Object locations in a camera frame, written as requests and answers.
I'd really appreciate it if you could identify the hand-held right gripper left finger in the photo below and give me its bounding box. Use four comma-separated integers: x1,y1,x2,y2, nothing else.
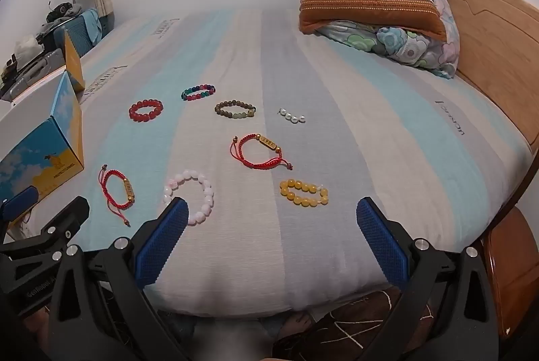
44,197,190,361

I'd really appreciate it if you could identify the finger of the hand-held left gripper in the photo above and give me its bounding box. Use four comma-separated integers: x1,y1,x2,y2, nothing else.
0,184,39,227
0,196,91,294

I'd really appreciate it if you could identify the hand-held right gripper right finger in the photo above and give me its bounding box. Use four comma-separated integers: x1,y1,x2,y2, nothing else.
356,197,500,361

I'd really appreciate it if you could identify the blue and yellow cardboard box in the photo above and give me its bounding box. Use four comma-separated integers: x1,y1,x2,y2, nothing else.
0,70,85,228

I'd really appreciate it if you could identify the red bead bracelet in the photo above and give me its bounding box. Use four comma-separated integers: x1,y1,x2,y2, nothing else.
129,99,163,122

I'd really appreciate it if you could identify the white pearl bracelet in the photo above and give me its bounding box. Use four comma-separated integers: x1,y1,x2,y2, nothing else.
277,107,306,124

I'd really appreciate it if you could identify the dark patterned cloth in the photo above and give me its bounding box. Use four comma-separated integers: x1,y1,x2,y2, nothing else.
273,285,443,361

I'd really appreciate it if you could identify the grey radio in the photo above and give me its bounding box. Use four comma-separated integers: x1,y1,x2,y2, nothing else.
0,49,68,101

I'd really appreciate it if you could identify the blue ribbed case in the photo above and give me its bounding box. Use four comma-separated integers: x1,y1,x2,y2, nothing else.
55,9,104,59

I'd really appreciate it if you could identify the striped bed sheet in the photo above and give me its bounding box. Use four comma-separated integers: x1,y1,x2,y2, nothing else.
78,9,533,317

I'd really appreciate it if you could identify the black gadget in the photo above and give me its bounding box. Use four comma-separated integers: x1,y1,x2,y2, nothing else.
45,1,83,23

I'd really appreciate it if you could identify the floral quilt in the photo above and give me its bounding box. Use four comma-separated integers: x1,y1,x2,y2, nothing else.
316,0,461,80

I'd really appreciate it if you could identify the wooden headboard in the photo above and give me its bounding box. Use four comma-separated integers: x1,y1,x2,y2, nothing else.
446,0,539,156

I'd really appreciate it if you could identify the stack of folded blankets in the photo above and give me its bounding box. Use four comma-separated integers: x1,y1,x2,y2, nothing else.
298,0,447,43

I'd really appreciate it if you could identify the red cord bracelet gold bar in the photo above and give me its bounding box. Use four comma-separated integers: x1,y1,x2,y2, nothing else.
230,133,294,171
98,164,136,228

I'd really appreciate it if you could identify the pink bead bracelet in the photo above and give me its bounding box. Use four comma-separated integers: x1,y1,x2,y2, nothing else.
163,171,215,226

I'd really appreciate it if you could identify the yellow bead bracelet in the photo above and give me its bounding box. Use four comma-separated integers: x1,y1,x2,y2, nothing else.
280,178,330,207

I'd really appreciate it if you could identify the brown wooden bead bracelet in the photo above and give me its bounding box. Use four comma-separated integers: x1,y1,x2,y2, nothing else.
214,100,257,119

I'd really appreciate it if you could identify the multicolour bead bracelet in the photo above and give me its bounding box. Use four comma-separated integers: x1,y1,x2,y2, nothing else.
181,84,216,101

